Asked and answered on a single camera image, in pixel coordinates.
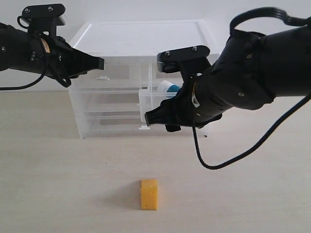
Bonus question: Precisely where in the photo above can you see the white plastic drawer cabinet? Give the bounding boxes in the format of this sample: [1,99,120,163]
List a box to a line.
[69,19,219,131]

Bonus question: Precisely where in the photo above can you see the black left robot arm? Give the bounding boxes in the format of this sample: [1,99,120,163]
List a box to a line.
[0,24,104,90]

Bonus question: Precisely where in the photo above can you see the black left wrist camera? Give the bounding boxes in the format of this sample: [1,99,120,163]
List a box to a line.
[17,3,66,37]

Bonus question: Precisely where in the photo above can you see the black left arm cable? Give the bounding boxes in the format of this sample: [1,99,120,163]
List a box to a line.
[0,72,44,91]

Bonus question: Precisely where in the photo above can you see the translucent bottom wide drawer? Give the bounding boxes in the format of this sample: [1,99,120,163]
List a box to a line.
[79,112,167,138]

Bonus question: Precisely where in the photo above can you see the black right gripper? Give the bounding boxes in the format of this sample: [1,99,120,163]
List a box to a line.
[144,72,223,133]

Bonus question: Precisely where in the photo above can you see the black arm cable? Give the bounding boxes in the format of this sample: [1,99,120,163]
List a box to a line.
[191,7,311,170]
[0,72,44,91]

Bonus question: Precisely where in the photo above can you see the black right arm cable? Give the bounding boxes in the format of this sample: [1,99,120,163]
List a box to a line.
[191,7,311,170]

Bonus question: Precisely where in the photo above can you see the translucent wide drawer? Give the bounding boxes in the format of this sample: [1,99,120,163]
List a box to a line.
[79,112,167,138]
[80,91,140,112]

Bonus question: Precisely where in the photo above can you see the translucent middle wide drawer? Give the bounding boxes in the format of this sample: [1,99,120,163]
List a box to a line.
[80,91,140,112]

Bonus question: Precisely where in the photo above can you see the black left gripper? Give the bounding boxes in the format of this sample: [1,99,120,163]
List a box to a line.
[25,33,104,87]

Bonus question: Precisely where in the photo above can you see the yellow cheese block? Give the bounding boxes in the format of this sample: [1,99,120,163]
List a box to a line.
[140,179,158,210]

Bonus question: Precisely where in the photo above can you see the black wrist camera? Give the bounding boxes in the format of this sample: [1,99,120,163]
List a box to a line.
[156,45,211,81]
[17,3,66,37]

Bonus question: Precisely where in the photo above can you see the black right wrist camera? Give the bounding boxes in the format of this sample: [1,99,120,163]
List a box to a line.
[156,45,211,81]

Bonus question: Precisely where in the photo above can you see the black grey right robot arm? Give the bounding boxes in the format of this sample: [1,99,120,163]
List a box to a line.
[145,26,311,132]

